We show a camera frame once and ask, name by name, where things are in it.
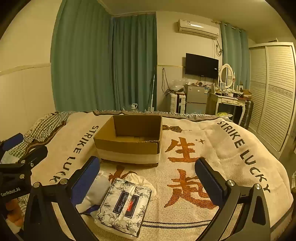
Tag black wall television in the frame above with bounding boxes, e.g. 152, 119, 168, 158
185, 53, 219, 79

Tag white louvred wardrobe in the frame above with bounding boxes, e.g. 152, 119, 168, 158
248, 43, 296, 153

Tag orange plush toy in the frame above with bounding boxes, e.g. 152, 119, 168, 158
6, 199, 23, 232

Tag floral tissue pack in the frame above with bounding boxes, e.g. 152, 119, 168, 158
94, 177, 152, 239

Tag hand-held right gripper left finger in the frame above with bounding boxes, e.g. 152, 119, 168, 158
23, 156, 101, 241

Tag grey mini fridge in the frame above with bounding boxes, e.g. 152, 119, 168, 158
185, 85, 214, 114

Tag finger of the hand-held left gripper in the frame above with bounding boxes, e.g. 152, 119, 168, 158
0, 146, 48, 180
0, 133, 25, 161

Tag narrow green curtain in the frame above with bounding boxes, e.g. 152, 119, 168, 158
220, 22, 250, 86

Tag oval white mirror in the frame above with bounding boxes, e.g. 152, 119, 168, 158
218, 64, 234, 90

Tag checked bedsheet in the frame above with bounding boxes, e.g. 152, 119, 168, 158
9, 111, 77, 158

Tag black cables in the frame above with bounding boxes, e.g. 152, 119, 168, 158
161, 68, 171, 94

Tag clear plastic bag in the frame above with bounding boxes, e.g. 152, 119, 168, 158
169, 80, 185, 92

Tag white suitcase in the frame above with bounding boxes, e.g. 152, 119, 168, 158
168, 91, 186, 113

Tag white mop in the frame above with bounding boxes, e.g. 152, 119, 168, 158
148, 70, 156, 112

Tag printed cream blanket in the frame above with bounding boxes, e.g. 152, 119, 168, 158
17, 110, 293, 241

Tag cardboard box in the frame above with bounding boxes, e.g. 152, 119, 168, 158
94, 115, 163, 168

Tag wastebasket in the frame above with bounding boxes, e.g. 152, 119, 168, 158
217, 111, 233, 121

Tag white vanity table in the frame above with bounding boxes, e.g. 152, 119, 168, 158
209, 89, 249, 126

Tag wide green curtain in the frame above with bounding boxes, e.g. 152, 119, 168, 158
51, 0, 116, 113

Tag dark suitcase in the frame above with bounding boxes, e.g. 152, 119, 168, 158
240, 98, 253, 130

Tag white fluffy cloth bundle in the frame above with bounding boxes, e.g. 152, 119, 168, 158
76, 170, 114, 215

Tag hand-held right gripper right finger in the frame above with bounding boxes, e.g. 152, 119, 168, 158
195, 158, 272, 241

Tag white air conditioner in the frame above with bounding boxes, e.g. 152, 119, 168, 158
178, 19, 220, 39

